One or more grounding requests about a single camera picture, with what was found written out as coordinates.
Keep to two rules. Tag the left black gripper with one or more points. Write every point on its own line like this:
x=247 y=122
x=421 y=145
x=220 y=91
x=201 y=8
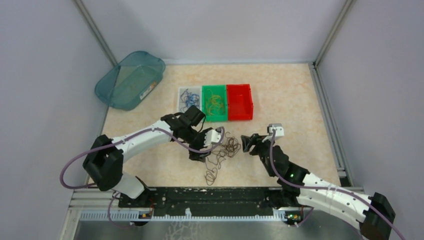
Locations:
x=201 y=156

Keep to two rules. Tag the white plastic bin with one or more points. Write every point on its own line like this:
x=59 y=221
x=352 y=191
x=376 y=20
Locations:
x=188 y=96

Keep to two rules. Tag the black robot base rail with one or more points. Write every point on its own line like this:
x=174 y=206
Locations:
x=212 y=201

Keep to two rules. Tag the red plastic bin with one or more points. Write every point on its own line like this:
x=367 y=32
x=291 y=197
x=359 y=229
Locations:
x=239 y=102

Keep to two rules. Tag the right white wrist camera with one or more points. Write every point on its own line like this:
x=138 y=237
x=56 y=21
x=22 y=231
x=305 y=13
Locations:
x=275 y=130

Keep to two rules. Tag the white slotted cable duct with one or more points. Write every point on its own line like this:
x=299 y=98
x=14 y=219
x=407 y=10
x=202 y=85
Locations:
x=136 y=216

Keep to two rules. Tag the green plastic bin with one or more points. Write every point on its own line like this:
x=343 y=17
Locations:
x=215 y=103

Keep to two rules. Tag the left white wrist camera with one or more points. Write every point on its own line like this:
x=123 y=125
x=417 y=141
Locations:
x=214 y=136

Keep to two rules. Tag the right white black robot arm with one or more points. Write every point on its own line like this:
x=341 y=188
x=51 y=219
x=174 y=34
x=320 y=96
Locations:
x=372 y=215

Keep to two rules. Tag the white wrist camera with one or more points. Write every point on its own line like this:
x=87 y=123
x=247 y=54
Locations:
x=275 y=130
x=214 y=136

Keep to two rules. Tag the teal translucent plastic tub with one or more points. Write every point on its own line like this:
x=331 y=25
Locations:
x=130 y=81

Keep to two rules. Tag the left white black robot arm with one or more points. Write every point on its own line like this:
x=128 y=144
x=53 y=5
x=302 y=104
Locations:
x=105 y=160

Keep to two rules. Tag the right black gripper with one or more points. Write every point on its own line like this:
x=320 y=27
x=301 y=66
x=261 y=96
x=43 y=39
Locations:
x=255 y=139

